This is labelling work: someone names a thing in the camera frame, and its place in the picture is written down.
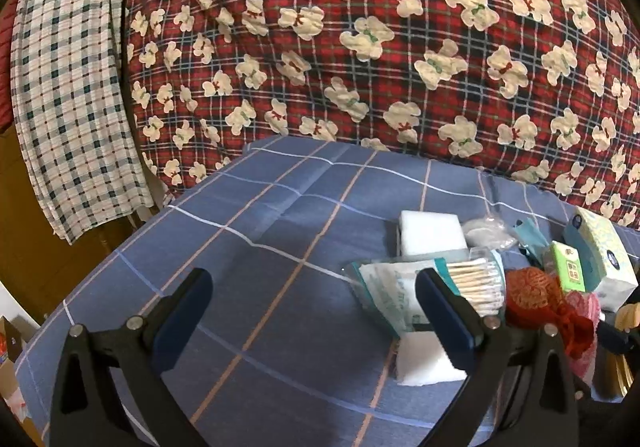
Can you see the green tissue pack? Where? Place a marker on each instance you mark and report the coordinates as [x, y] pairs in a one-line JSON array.
[[570, 267]]

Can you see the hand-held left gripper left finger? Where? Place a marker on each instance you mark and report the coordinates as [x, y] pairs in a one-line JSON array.
[[182, 312]]

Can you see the brown wooden cabinet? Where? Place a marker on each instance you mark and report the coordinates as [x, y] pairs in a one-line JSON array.
[[30, 227]]

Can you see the clear bag of cotton pads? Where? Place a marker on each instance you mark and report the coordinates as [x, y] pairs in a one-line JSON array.
[[487, 233]]

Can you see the clear cotton swab pack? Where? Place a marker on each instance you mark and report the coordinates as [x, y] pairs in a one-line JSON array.
[[475, 282]]

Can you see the round gold tin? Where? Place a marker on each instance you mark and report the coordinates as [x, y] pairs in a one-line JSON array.
[[611, 377]]

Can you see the blue face mask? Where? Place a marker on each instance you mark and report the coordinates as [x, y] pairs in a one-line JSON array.
[[531, 238]]

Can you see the cardboard box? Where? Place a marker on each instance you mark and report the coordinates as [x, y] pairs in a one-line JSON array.
[[10, 347]]

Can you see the red plaid bear-print quilt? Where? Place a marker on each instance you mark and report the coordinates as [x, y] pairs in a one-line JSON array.
[[350, 77]]

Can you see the white sponge block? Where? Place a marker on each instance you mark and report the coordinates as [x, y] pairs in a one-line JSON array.
[[432, 233]]

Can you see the pink mesh pouch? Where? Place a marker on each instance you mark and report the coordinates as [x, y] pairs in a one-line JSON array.
[[586, 322]]

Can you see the red mesh pouch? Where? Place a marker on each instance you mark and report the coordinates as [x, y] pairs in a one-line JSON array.
[[537, 299]]

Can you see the white green checked cloth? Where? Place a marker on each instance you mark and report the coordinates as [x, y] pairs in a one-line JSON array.
[[65, 102]]

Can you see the blue plaid bedsheet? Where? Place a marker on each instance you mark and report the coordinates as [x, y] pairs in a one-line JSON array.
[[250, 237]]

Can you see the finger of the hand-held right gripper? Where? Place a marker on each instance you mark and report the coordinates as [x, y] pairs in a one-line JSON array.
[[614, 336]]

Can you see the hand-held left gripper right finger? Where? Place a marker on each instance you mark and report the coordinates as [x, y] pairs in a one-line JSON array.
[[442, 317]]

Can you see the white teal wipes pack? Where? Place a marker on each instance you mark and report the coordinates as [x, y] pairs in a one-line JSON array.
[[387, 289]]

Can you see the white tissue pack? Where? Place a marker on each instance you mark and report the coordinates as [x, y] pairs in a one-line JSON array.
[[422, 359]]

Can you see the pale patterned tissue box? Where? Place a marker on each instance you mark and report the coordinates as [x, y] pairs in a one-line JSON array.
[[602, 257]]

